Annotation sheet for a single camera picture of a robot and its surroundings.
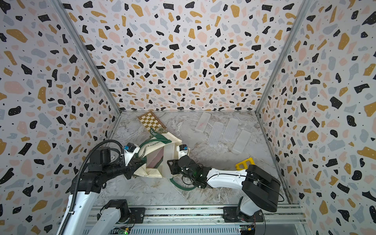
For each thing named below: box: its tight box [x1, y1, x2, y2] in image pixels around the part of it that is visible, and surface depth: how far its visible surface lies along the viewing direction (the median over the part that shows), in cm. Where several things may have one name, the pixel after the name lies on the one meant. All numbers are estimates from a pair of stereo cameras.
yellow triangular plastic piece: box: [235, 157, 256, 171], surface depth 94 cm
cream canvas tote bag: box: [133, 127, 190, 178], surface depth 77 cm
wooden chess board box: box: [137, 110, 167, 133], surface depth 115 cm
